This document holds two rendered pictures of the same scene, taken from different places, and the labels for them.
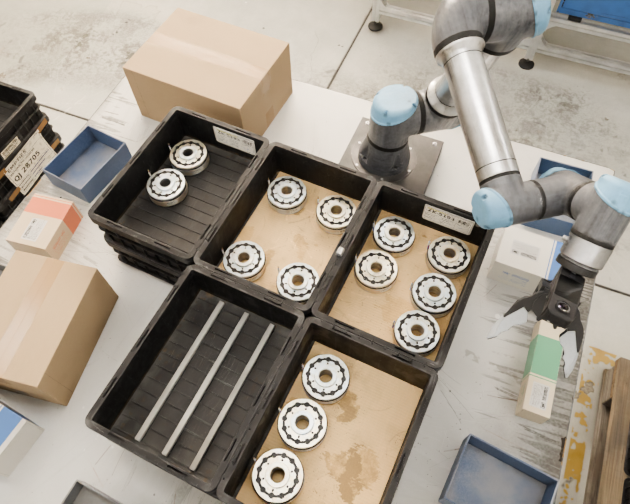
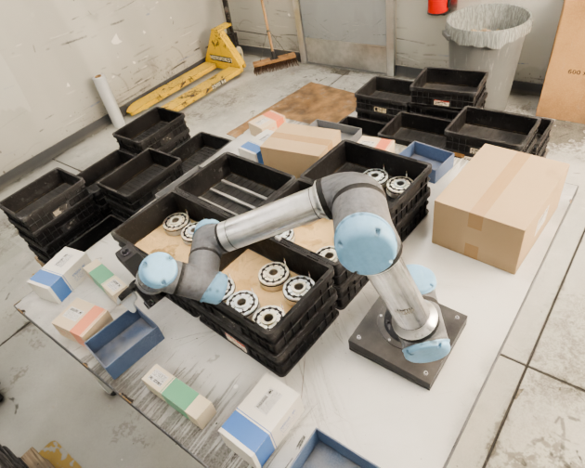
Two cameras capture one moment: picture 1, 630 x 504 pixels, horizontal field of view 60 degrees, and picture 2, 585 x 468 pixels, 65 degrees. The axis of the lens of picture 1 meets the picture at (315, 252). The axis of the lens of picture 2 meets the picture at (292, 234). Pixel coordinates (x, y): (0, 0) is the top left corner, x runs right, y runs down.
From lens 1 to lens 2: 152 cm
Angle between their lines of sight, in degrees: 64
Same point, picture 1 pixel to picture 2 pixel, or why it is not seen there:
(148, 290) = not seen: hidden behind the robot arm
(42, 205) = (383, 144)
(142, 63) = (489, 151)
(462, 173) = (393, 402)
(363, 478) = not seen: hidden behind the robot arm
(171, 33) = (530, 162)
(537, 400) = (155, 375)
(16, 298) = (309, 134)
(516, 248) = (272, 394)
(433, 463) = (161, 318)
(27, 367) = (270, 142)
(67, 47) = not seen: outside the picture
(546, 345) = (188, 396)
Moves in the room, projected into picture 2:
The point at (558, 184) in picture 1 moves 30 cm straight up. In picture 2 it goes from (198, 259) to (151, 147)
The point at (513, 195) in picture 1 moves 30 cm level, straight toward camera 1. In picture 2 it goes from (201, 231) to (138, 189)
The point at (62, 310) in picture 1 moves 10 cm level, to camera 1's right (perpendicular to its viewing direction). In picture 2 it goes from (297, 148) to (292, 161)
